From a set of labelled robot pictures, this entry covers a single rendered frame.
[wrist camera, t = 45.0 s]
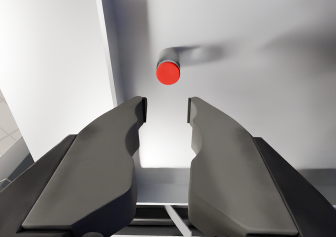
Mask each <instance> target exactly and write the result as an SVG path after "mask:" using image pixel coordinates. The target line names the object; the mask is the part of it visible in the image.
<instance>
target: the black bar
mask: <svg viewBox="0 0 336 237"><path fill-rule="evenodd" d="M174 209H175V210H176V212H177V213H178V214H179V216H180V217H181V218H182V220H183V221H184V222H185V224H186V225H187V226H193V225H192V223H191V222H190V220H189V217H188V208H174ZM129 225H176V224H175V223H174V221H173V220H172V219H171V217H170V216H169V214H168V213H167V212H166V210H165V209H164V208H144V207H136V213H135V217H134V219H133V220H132V222H131V223H129Z"/></svg>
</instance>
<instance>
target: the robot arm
mask: <svg viewBox="0 0 336 237"><path fill-rule="evenodd" d="M147 108H148V101H147V98H146V97H141V96H135V97H133V98H131V99H129V100H127V101H126V102H124V103H122V104H120V105H118V106H116V107H114V108H113V109H111V110H109V111H107V112H105V113H104V114H102V115H100V116H99V117H97V118H96V119H94V120H93V121H92V122H90V123H89V124H88V125H87V126H85V127H84V128H83V129H82V130H81V131H80V132H79V133H78V134H68V135H67V136H66V137H65V138H64V139H62V140H61V141H60V142H59V143H58V144H56V145H55V146H54V147H53V148H51V149H50V150H49V151H48V152H47V153H45V154H44V155H43V156H42V157H41V158H39V159H38V160H37V161H36V162H35V163H33V164H32V165H31V166H30V167H28V168H27V169H26V170H25V171H24V172H22V173H21V174H20V175H19V176H18V177H16V178H15V179H14V180H13V181H12V182H10V183H9V184H8V185H7V186H6V187H5V188H3V189H2V190H1V191H0V237H111V236H112V235H114V234H115V233H117V232H118V231H120V230H121V229H122V228H124V227H125V226H127V225H128V224H130V223H131V222H132V220H133V219H134V217H135V215H136V207H137V195H138V189H137V180H136V172H135V163H134V159H133V158H132V157H133V155H134V153H135V152H136V151H137V150H138V149H139V147H140V138H139V129H140V127H141V126H142V125H143V124H144V123H146V122H147ZM187 124H190V126H191V127H192V136H191V149H192V150H193V151H194V153H195V154H196V156H195V157H194V158H193V159H192V161H191V163H190V175H189V187H188V218H189V221H190V222H191V223H192V225H193V226H195V227H196V228H197V229H198V230H200V231H201V232H202V233H204V234H205V235H206V236H207V237H336V209H335V208H334V207H333V206H332V205H331V203H330V202H329V201H328V200H327V199H326V198H325V197H324V196H323V195H322V194H321V193H320V192H319V191H318V190H317V189H316V188H315V187H314V186H313V185H312V184H311V183H309V182H308V181H307V180H306V179H305V178H304V177H303V176H302V175H301V174H300V173H299V172H298V171H297V170H296V169H295V168H294V167H292V166H291V165H290V164H289V163H288V162H287V161H286V160H285V159H284V158H283V157H282V156H281V155H280V154H279V153H278V152H277V151H275V150H274V149H273V148H272V147H271V146H270V145H269V144H268V143H267V142H266V141H265V140H264V139H263V138H262V137H253V136H252V135H251V134H250V133H249V132H248V131H247V130H246V129H245V128H244V127H243V126H242V125H241V124H239V123H238V122H237V121H236V120H234V119H233V118H232V117H230V116H229V115H227V114H226V113H224V112H222V111H221V110H219V109H217V108H216V107H214V106H212V105H211V104H209V103H208V102H206V101H204V100H203V99H201V98H199V97H197V96H194V97H189V98H188V105H187Z"/></svg>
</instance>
